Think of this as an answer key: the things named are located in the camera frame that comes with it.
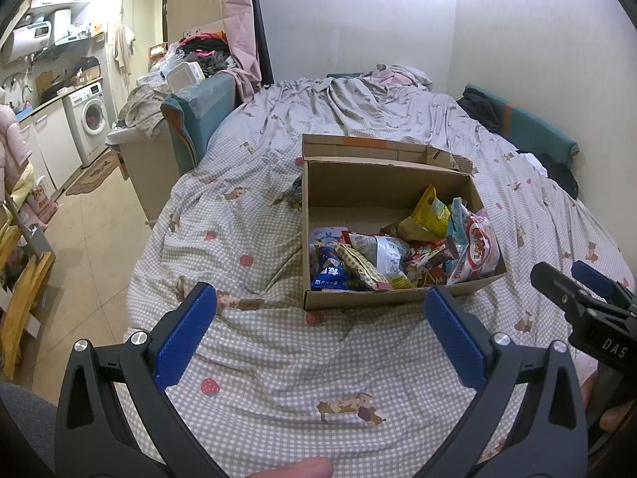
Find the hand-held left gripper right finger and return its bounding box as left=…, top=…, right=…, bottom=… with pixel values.
left=424, top=285, right=591, bottom=478

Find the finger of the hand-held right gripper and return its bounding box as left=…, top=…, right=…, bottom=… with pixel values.
left=530, top=261, right=606, bottom=330
left=571, top=260, right=637, bottom=310

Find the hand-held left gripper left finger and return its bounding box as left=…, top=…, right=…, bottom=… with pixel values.
left=54, top=281, right=225, bottom=478

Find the red candy packet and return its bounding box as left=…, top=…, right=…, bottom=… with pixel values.
left=408, top=259, right=453, bottom=288

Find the large red and white snack bag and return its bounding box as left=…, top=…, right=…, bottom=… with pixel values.
left=445, top=206, right=501, bottom=286

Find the red brown chocolate bar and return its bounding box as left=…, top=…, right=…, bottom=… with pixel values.
left=405, top=236, right=461, bottom=272

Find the tan checked snack packet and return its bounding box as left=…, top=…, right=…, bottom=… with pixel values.
left=333, top=241, right=384, bottom=292

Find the yellow snack bag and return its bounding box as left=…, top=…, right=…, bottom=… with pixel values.
left=401, top=184, right=451, bottom=240

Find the pink cartoon snack packet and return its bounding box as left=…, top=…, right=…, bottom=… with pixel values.
left=309, top=226, right=349, bottom=250

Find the brown cardboard box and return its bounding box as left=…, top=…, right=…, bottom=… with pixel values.
left=301, top=133, right=508, bottom=311

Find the person's right hand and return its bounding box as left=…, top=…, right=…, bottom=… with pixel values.
left=600, top=397, right=633, bottom=434

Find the person's left hand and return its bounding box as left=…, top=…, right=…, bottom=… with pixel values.
left=261, top=456, right=335, bottom=478

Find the printed checked bedsheet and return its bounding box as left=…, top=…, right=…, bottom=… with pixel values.
left=122, top=64, right=637, bottom=478

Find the beige bedside cabinet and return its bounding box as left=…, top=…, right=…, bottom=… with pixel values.
left=107, top=127, right=172, bottom=225

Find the brown floor mat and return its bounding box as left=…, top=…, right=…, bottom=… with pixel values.
left=64, top=152, right=120, bottom=197

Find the black clothing on cushion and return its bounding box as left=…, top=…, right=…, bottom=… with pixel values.
left=460, top=87, right=503, bottom=133

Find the person's grey clothing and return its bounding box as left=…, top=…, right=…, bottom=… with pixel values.
left=0, top=381, right=58, bottom=478

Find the teal cushion with plastic wrap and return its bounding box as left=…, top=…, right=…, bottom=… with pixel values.
left=160, top=74, right=237, bottom=170

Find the crumpled patterned cloth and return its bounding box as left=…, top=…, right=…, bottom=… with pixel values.
left=122, top=82, right=172, bottom=140

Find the white kitchen cabinet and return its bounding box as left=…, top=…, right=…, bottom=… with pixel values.
left=17, top=100, right=83, bottom=192

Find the white washing machine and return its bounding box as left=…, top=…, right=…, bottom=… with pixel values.
left=64, top=82, right=110, bottom=165

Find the pink jacket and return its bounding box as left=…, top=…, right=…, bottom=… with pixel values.
left=0, top=104, right=33, bottom=195

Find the crumpled pink cloth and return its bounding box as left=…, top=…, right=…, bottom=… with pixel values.
left=371, top=64, right=434, bottom=91

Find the white plastic container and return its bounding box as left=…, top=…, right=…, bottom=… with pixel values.
left=164, top=62, right=206, bottom=93

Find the hanging white towel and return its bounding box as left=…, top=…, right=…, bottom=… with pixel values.
left=112, top=22, right=136, bottom=75

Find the pink curtain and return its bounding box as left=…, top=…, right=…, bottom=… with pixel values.
left=219, top=0, right=262, bottom=100

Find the white water heater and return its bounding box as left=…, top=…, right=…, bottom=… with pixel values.
left=0, top=10, right=70, bottom=65

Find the long teal wall cushion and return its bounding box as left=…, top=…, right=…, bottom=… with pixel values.
left=458, top=84, right=580, bottom=165

